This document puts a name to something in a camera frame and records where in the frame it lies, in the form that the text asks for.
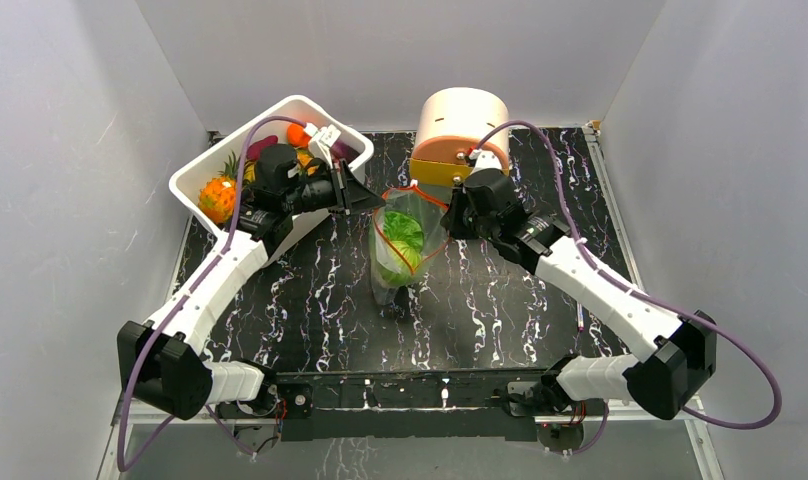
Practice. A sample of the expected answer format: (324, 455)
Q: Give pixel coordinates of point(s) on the purple white pen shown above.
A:
(580, 317)

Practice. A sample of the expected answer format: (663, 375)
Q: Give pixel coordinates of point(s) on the purple toy sweet potato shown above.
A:
(255, 149)

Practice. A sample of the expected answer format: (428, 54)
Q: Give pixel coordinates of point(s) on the orange toy tangerine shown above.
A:
(297, 136)

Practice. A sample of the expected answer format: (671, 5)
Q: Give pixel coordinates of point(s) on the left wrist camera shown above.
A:
(322, 140)

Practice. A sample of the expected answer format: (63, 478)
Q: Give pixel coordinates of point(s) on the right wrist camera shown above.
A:
(481, 160)

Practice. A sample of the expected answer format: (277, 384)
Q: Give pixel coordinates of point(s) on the green toy cabbage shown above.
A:
(400, 248)

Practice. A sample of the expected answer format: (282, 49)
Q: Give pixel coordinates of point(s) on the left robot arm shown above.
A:
(160, 358)

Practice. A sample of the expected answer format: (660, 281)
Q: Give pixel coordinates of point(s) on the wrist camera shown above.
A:
(322, 140)
(481, 160)

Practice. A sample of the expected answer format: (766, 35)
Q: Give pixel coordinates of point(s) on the round drawer cabinet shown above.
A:
(452, 122)

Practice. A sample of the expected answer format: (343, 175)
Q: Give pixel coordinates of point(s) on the toy pineapple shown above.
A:
(217, 199)

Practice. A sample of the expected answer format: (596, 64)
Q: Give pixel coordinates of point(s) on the clear zip top bag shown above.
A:
(428, 211)

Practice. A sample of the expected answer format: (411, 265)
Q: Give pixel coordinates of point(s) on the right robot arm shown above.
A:
(669, 357)

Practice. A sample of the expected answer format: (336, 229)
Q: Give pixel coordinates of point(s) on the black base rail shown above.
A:
(507, 403)

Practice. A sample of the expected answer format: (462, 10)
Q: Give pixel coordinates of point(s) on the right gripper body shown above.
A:
(457, 216)

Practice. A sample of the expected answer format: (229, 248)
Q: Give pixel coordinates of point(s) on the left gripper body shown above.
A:
(313, 194)

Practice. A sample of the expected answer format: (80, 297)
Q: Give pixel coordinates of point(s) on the white plastic bin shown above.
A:
(186, 183)

